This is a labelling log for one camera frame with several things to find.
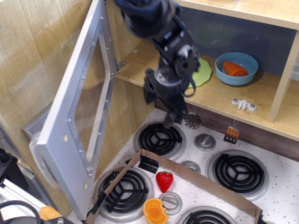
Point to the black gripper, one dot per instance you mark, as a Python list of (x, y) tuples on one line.
[(156, 86)]

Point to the silver toy microwave door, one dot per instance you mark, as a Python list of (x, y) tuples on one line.
[(67, 148)]

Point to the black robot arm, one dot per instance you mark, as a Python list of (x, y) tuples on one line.
[(158, 21)]

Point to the back left black burner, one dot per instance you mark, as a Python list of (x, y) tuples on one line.
[(166, 142)]

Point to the black burner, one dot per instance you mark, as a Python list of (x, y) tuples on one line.
[(206, 215), (124, 204), (239, 172), (166, 142)]

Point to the silver toy skimmer ladle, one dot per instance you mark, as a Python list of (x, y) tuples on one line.
[(192, 119)]

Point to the green plastic plate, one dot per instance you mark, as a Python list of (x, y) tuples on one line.
[(204, 73)]

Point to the silver back stove knob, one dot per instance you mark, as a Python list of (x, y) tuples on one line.
[(205, 142)]

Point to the silver stove knob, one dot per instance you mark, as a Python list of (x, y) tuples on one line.
[(172, 202), (205, 142), (191, 166)]

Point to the brown cardboard barrier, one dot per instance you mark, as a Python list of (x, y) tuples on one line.
[(194, 189)]

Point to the silver middle stove knob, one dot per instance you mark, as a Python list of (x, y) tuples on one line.
[(191, 166)]

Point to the red toy strawberry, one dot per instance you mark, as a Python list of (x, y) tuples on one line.
[(164, 180)]

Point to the orange toy spatula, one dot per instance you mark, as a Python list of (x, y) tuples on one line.
[(232, 133)]

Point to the orange toy carrot piece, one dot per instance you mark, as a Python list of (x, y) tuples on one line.
[(234, 69)]

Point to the white door latch clip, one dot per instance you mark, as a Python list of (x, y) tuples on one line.
[(243, 105)]

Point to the blue plastic bowl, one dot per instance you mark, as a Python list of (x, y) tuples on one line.
[(246, 61)]

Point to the silver front stove knob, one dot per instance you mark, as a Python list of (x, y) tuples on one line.
[(172, 202)]

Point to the front left black burner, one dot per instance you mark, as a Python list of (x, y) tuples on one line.
[(124, 204)]

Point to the back right black burner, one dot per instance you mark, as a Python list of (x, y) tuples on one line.
[(239, 172)]

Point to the orange toy pepper half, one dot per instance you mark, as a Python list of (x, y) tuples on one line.
[(154, 211)]

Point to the front right black burner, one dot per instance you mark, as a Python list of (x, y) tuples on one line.
[(206, 215)]

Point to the orange toy food piece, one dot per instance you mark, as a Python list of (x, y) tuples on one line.
[(48, 213)]

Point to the grey wall phone holder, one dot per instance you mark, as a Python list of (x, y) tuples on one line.
[(36, 124)]

